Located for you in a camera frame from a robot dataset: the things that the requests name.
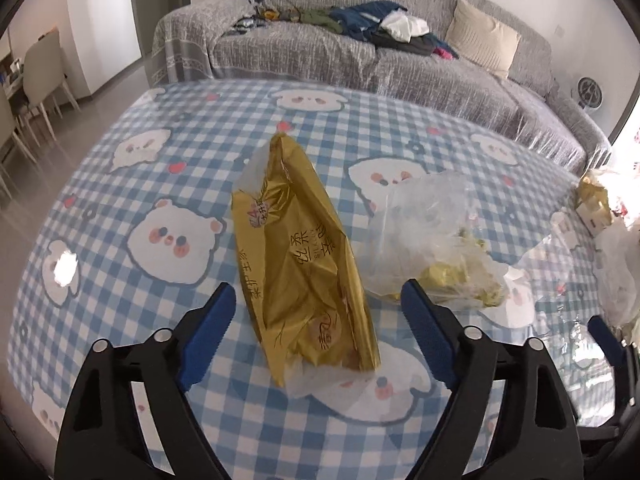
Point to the white garment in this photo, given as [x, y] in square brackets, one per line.
[405, 25]

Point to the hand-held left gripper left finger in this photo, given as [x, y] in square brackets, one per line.
[207, 345]

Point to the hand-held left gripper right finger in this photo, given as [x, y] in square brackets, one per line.
[430, 340]

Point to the beige dining chair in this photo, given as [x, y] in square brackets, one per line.
[47, 75]
[12, 140]

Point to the black garment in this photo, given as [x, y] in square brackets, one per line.
[415, 46]

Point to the white floor fan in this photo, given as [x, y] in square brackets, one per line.
[587, 92]

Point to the cream pillow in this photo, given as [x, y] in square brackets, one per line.
[482, 37]

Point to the blue checked bear tablecloth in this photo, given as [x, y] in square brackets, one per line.
[150, 285]

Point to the clear bag of yellow wrappers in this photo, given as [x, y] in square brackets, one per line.
[430, 230]

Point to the gold snack bag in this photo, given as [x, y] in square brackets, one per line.
[300, 260]

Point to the gold tissue box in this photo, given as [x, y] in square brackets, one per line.
[595, 205]

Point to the grey covered sofa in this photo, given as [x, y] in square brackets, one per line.
[425, 90]

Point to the pink sock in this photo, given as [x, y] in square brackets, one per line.
[444, 53]

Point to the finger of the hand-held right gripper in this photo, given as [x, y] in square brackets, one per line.
[607, 337]

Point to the green garment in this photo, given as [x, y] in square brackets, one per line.
[322, 20]

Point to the white plastic bag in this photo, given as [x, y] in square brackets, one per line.
[622, 275]

